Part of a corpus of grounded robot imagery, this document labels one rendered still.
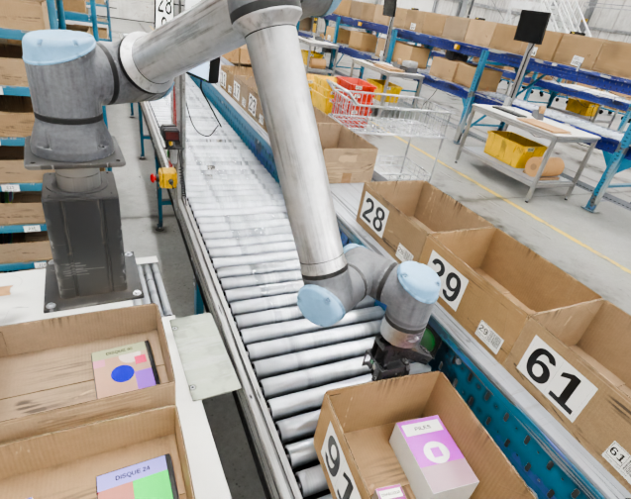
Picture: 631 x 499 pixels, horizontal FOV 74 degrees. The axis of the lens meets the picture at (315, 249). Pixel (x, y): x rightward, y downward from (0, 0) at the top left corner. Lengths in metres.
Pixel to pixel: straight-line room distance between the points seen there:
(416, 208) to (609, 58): 4.83
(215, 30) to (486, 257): 1.09
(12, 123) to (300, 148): 1.58
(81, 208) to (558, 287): 1.34
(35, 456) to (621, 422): 1.12
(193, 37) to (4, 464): 0.91
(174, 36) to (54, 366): 0.82
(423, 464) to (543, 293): 0.69
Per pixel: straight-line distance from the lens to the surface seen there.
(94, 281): 1.37
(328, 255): 0.74
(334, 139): 2.36
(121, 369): 1.15
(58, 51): 1.15
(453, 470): 1.00
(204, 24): 1.00
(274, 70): 0.72
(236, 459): 1.88
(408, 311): 0.86
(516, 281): 1.49
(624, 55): 6.31
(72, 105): 1.18
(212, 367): 1.15
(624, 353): 1.35
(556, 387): 1.11
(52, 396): 1.15
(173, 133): 1.77
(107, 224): 1.28
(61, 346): 1.26
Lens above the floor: 1.60
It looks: 31 degrees down
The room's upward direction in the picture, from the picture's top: 10 degrees clockwise
